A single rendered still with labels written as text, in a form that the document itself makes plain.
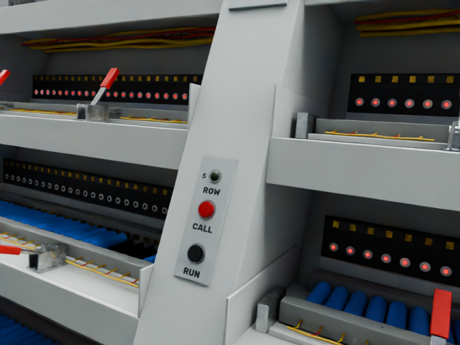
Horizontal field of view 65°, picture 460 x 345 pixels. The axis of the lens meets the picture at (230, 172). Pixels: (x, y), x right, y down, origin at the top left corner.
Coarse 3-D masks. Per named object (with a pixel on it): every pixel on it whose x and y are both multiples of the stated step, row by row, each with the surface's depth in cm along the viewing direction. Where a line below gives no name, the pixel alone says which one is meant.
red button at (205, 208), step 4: (204, 204) 35; (208, 204) 35; (200, 208) 35; (204, 208) 35; (208, 208) 35; (212, 208) 35; (200, 212) 35; (204, 212) 35; (208, 212) 35; (212, 212) 35; (204, 216) 35; (208, 216) 35
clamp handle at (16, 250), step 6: (0, 246) 40; (6, 246) 41; (12, 246) 42; (42, 246) 46; (0, 252) 40; (6, 252) 41; (12, 252) 42; (18, 252) 42; (24, 252) 43; (30, 252) 44; (36, 252) 44; (42, 252) 45
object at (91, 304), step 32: (32, 192) 74; (160, 224) 58; (0, 256) 49; (0, 288) 47; (32, 288) 44; (64, 288) 41; (96, 288) 41; (128, 288) 42; (64, 320) 41; (96, 320) 39; (128, 320) 36
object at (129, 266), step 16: (0, 224) 56; (16, 224) 55; (16, 240) 52; (32, 240) 52; (48, 240) 51; (64, 240) 50; (80, 256) 48; (96, 256) 46; (112, 256) 45; (128, 256) 46; (128, 272) 43
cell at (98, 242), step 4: (108, 236) 54; (112, 236) 54; (116, 236) 55; (120, 236) 55; (124, 236) 56; (96, 240) 52; (100, 240) 52; (104, 240) 53; (108, 240) 53; (112, 240) 54; (116, 240) 54; (120, 240) 55; (124, 240) 56; (96, 244) 51; (100, 244) 52; (104, 244) 52; (108, 244) 53; (112, 244) 54
